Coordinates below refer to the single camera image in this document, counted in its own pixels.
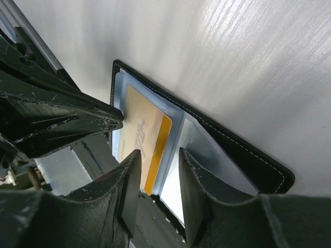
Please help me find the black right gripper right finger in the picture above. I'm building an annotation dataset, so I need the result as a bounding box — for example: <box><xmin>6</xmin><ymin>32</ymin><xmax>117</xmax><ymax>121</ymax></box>
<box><xmin>179</xmin><ymin>148</ymin><xmax>330</xmax><ymax>247</ymax></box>

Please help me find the black leather card holder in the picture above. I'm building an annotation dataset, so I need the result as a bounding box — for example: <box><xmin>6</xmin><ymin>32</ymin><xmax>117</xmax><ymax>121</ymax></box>
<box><xmin>111</xmin><ymin>60</ymin><xmax>295</xmax><ymax>225</ymax></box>

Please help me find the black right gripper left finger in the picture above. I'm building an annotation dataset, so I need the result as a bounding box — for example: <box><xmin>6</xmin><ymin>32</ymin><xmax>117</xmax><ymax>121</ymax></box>
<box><xmin>1</xmin><ymin>149</ymin><xmax>142</xmax><ymax>247</ymax></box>

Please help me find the front aluminium frame rail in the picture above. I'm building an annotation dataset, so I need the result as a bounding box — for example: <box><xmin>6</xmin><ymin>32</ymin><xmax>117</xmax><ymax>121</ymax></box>
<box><xmin>1</xmin><ymin>1</ymin><xmax>68</xmax><ymax>79</ymax></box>

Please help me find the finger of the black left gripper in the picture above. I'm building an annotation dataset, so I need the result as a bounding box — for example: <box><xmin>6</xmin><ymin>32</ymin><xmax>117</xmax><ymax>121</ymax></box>
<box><xmin>1</xmin><ymin>39</ymin><xmax>123</xmax><ymax>159</ymax></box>

